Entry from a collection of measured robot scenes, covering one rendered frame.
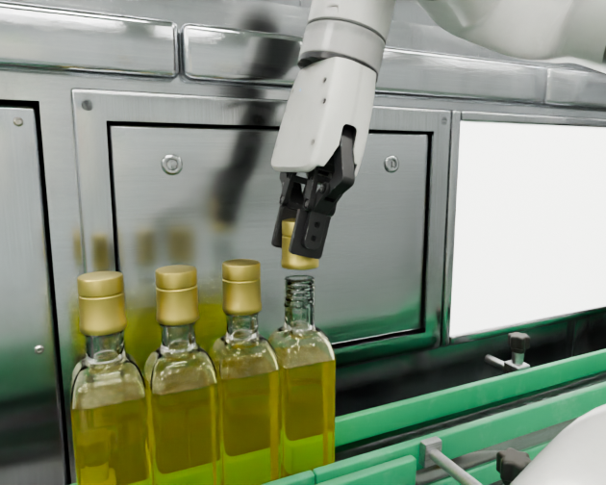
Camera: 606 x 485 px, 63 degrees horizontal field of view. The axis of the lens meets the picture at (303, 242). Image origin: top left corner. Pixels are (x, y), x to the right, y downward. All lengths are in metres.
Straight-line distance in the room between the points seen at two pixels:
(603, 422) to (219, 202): 0.45
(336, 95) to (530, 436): 0.47
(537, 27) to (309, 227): 0.25
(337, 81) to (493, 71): 0.40
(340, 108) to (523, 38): 0.17
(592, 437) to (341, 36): 0.35
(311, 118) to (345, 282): 0.28
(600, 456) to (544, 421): 0.50
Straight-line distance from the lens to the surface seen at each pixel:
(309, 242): 0.43
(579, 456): 0.19
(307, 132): 0.43
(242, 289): 0.43
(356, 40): 0.45
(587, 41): 0.38
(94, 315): 0.41
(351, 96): 0.43
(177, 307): 0.42
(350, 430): 0.60
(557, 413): 0.70
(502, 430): 0.64
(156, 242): 0.55
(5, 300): 0.59
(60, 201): 0.56
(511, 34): 0.49
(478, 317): 0.80
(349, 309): 0.66
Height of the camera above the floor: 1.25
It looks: 9 degrees down
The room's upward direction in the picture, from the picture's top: straight up
